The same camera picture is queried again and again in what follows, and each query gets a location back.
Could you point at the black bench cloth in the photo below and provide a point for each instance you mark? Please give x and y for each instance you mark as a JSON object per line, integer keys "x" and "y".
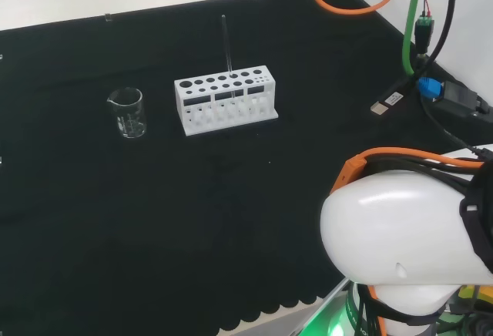
{"x": 154, "y": 216}

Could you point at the black adapter box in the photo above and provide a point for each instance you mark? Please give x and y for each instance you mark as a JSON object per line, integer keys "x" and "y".
{"x": 458, "y": 97}

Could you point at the black USB plug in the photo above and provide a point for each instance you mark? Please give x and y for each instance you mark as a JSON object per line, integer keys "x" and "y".
{"x": 389, "y": 101}

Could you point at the clear glass beaker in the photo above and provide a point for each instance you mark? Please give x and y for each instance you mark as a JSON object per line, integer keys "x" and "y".
{"x": 133, "y": 128}

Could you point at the green and black connector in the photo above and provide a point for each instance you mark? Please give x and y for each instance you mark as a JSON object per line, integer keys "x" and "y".
{"x": 423, "y": 29}

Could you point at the blue network plug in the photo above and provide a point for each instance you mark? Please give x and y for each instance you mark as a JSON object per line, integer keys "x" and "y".
{"x": 429, "y": 85}

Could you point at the white test tube rack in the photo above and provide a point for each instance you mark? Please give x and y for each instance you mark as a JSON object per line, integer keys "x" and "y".
{"x": 179, "y": 93}

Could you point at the clear glass rod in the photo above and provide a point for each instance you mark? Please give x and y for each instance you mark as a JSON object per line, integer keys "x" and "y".
{"x": 226, "y": 43}

